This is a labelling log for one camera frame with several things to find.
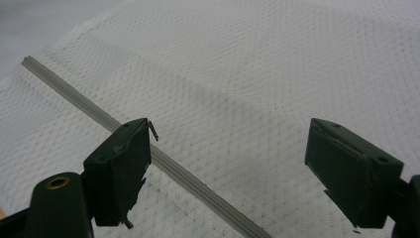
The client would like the pale blue table mat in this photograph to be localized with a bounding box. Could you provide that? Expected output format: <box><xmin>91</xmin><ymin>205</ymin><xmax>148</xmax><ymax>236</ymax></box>
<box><xmin>0</xmin><ymin>0</ymin><xmax>124</xmax><ymax>81</ymax></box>

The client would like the white towel with grey stripe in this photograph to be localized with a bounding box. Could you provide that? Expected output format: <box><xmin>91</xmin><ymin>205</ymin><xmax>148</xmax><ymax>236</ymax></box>
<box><xmin>0</xmin><ymin>0</ymin><xmax>420</xmax><ymax>238</ymax></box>

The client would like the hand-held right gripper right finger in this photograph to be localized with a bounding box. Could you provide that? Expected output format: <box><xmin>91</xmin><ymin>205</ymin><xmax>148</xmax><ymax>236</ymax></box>
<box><xmin>303</xmin><ymin>117</ymin><xmax>405</xmax><ymax>230</ymax></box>

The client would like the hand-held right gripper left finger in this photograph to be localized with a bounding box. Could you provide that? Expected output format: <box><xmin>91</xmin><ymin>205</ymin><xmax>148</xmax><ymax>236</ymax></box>
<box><xmin>82</xmin><ymin>117</ymin><xmax>160</xmax><ymax>230</ymax></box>

